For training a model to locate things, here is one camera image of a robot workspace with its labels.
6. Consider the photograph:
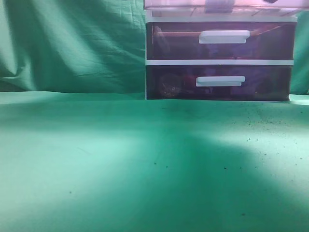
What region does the translucent purple drawer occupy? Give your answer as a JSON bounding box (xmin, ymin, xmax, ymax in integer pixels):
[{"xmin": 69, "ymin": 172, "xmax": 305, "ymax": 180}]
[
  {"xmin": 146, "ymin": 65, "xmax": 292, "ymax": 101},
  {"xmin": 146, "ymin": 22, "xmax": 296, "ymax": 60},
  {"xmin": 144, "ymin": 0, "xmax": 309, "ymax": 17}
]

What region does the green backdrop cloth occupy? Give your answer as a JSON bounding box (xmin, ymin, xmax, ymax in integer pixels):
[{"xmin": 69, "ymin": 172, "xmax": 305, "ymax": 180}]
[{"xmin": 0, "ymin": 0, "xmax": 309, "ymax": 93}]

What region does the green table cloth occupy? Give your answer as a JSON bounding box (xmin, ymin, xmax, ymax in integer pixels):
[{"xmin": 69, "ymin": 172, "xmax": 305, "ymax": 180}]
[{"xmin": 0, "ymin": 92, "xmax": 309, "ymax": 232}]

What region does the white plastic drawer cabinet frame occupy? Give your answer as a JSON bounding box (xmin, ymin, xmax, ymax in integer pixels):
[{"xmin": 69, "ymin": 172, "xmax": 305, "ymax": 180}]
[{"xmin": 144, "ymin": 9, "xmax": 298, "ymax": 102}]

